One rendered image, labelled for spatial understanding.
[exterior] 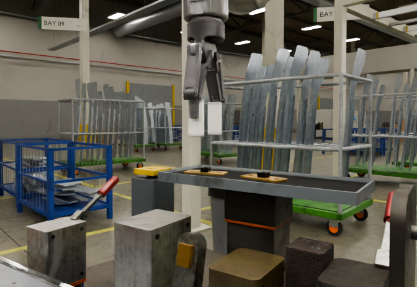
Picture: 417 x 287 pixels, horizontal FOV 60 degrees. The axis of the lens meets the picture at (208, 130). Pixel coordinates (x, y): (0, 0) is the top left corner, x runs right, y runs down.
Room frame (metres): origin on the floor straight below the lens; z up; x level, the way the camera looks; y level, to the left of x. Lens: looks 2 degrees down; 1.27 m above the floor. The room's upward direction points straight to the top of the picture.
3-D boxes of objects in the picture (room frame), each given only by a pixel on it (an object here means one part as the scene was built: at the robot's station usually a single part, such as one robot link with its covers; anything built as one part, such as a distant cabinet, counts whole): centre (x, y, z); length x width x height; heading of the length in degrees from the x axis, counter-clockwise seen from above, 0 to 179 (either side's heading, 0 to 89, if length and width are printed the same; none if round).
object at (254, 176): (0.65, -0.10, 1.17); 0.08 x 0.04 x 0.01; 42
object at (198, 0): (0.72, 0.01, 1.49); 0.09 x 0.09 x 0.06
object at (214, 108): (0.77, -0.01, 1.27); 0.03 x 0.01 x 0.07; 70
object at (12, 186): (5.87, 2.84, 0.48); 1.20 x 0.80 x 0.95; 41
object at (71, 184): (4.80, 1.94, 0.48); 1.20 x 0.80 x 0.95; 44
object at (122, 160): (9.12, 2.67, 0.89); 1.90 x 1.00 x 1.77; 130
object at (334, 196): (0.65, -0.09, 1.16); 0.37 x 0.14 x 0.02; 56
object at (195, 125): (0.67, 0.02, 1.27); 0.03 x 0.01 x 0.07; 70
